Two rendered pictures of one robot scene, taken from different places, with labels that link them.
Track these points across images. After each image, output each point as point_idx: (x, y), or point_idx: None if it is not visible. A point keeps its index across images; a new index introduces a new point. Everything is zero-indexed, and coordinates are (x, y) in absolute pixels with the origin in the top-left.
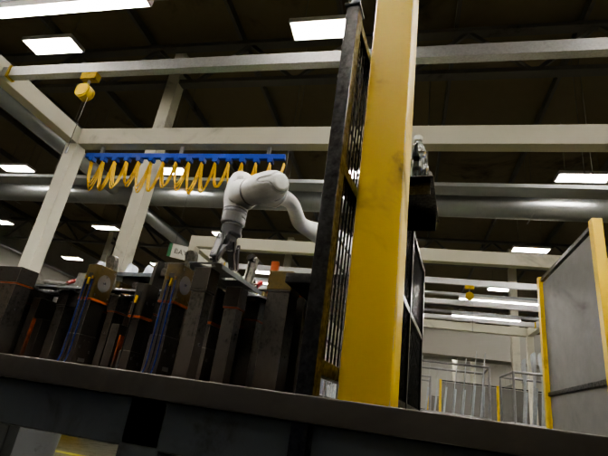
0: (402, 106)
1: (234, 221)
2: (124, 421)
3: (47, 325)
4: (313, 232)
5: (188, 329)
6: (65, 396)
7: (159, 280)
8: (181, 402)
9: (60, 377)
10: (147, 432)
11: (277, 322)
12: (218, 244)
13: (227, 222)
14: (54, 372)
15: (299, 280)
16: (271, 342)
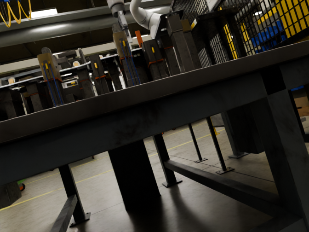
0: None
1: (121, 2)
2: (263, 84)
3: (1, 119)
4: (140, 12)
5: (184, 55)
6: (220, 88)
7: (58, 67)
8: (302, 55)
9: (228, 72)
10: (277, 84)
11: (191, 49)
12: (124, 18)
13: (116, 4)
14: (223, 70)
15: (206, 18)
16: (194, 60)
